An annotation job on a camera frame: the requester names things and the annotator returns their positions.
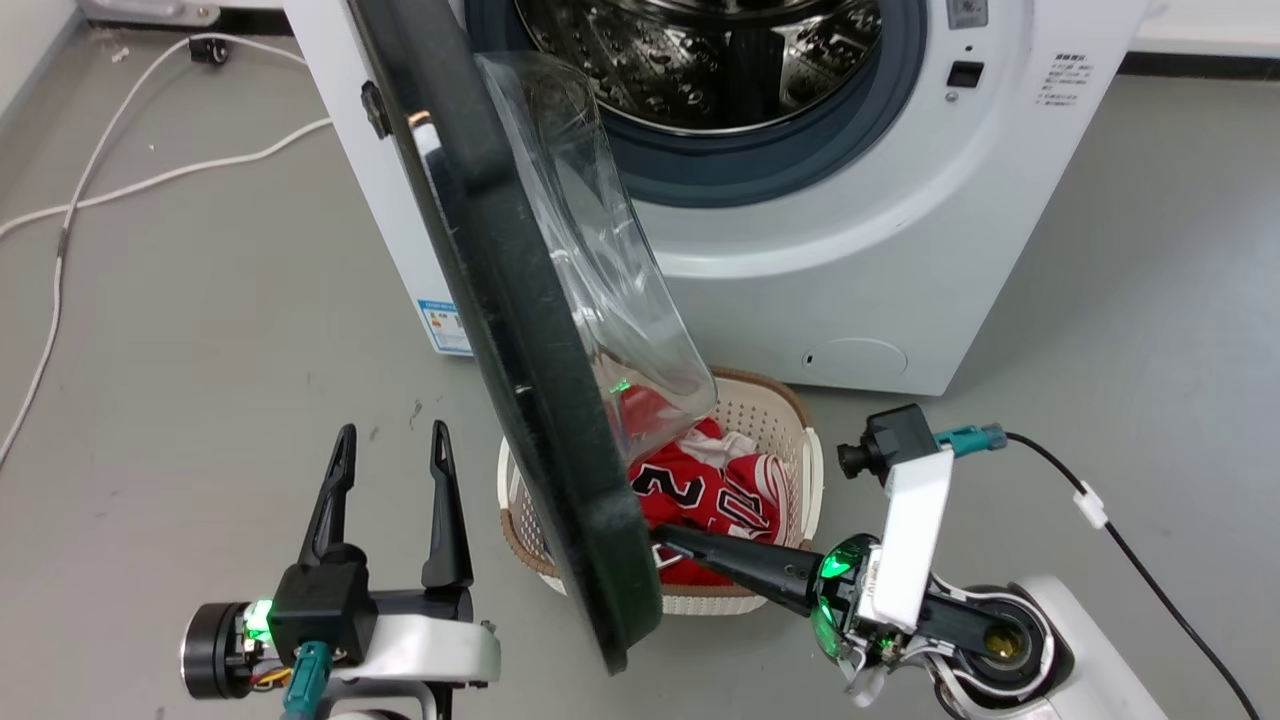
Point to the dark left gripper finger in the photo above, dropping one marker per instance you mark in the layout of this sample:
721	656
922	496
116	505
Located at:
333	500
446	520

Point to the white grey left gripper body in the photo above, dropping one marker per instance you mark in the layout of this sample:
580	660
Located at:
430	648

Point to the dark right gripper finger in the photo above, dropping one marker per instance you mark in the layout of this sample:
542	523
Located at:
745	565

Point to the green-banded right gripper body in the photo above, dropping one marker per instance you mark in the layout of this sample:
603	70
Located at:
838	600

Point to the black-rimmed glass washer door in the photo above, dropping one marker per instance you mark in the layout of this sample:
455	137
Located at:
520	350

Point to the white front-load washing machine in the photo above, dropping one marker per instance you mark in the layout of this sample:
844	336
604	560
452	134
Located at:
850	280

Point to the black door hinge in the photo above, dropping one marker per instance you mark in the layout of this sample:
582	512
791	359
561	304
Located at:
376	108

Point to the grey-blue rubber door gasket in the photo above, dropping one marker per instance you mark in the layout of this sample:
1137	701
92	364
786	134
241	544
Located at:
760	170

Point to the steel washing drum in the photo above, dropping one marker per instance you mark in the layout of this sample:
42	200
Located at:
700	60

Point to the red basketball jersey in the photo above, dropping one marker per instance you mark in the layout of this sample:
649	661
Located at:
700	492

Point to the beige plastic laundry basket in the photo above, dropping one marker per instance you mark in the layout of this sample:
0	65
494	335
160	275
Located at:
772	410

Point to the blue energy label sticker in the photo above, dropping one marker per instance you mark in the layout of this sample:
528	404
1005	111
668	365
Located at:
446	328

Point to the round white filter cover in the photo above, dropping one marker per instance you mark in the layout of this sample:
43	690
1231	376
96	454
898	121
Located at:
856	358

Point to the black plug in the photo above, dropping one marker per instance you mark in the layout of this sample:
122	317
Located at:
209	50

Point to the grey flat base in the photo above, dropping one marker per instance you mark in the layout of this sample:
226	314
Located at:
150	11

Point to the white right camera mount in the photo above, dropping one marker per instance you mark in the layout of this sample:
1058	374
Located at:
915	540

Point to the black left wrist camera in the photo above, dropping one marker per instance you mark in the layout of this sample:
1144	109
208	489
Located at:
320	600

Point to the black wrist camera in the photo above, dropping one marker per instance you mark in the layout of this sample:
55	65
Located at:
320	600
895	440

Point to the teal left camera connector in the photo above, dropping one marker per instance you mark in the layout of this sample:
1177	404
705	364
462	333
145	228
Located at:
306	680

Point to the teal camera connector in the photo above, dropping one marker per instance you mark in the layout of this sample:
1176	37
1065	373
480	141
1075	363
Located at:
968	439
306	680

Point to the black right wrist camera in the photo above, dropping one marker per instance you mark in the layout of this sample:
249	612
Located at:
895	440

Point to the teal right camera connector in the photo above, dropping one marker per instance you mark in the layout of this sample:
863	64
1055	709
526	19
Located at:
968	439

